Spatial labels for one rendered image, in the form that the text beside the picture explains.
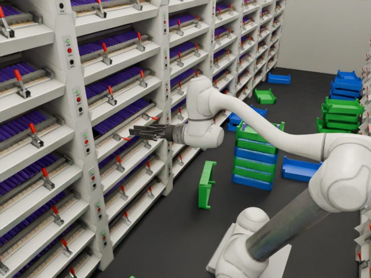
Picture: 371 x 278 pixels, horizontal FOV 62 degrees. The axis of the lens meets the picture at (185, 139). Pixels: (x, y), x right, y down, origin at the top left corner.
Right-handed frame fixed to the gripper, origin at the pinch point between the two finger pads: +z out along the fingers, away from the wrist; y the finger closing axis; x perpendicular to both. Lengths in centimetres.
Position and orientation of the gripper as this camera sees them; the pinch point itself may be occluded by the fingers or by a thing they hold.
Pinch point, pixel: (137, 130)
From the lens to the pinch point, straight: 145.1
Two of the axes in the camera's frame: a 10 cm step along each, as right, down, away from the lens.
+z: -8.9, -0.8, 4.4
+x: 1.4, 8.9, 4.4
